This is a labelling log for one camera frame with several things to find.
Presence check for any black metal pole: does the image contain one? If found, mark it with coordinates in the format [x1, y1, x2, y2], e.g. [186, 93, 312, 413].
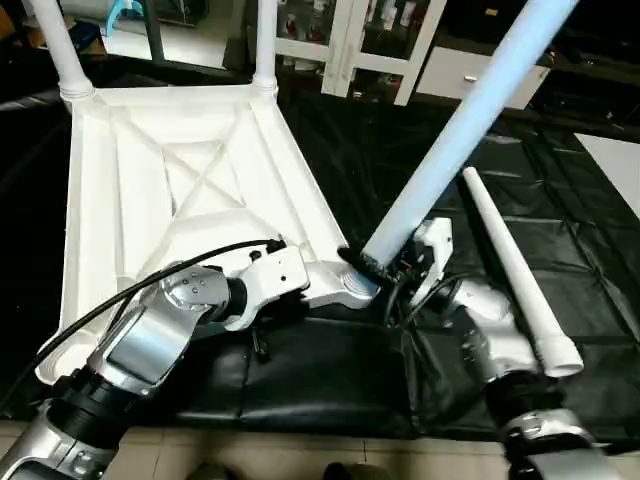
[140, 0, 166, 66]

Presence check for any white drawer unit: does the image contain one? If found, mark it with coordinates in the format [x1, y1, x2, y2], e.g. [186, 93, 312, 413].
[415, 45, 551, 111]

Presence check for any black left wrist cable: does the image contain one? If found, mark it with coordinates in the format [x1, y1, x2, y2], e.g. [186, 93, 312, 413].
[0, 238, 286, 411]

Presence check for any white glass-door cabinet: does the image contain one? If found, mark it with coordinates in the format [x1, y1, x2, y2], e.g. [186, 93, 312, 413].
[275, 0, 451, 106]

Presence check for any brown cardboard box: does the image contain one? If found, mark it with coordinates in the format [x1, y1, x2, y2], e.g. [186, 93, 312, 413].
[60, 20, 109, 56]

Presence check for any blue plastic tool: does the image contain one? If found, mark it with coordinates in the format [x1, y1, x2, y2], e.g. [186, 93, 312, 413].
[102, 0, 146, 33]

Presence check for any white flat board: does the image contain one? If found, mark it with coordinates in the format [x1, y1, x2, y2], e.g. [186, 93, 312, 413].
[575, 130, 640, 221]

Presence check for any black work mat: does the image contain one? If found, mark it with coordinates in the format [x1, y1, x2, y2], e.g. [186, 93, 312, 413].
[0, 55, 640, 446]

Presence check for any white plastic table top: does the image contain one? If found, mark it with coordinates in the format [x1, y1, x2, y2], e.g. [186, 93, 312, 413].
[35, 80, 383, 386]

